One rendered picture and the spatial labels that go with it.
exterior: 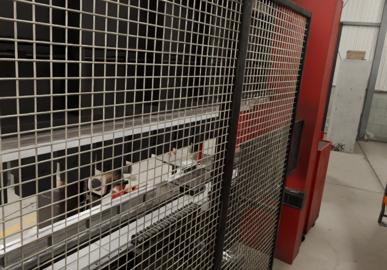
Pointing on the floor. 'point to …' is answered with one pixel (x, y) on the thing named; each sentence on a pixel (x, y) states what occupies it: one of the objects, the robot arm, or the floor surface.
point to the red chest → (317, 185)
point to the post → (246, 9)
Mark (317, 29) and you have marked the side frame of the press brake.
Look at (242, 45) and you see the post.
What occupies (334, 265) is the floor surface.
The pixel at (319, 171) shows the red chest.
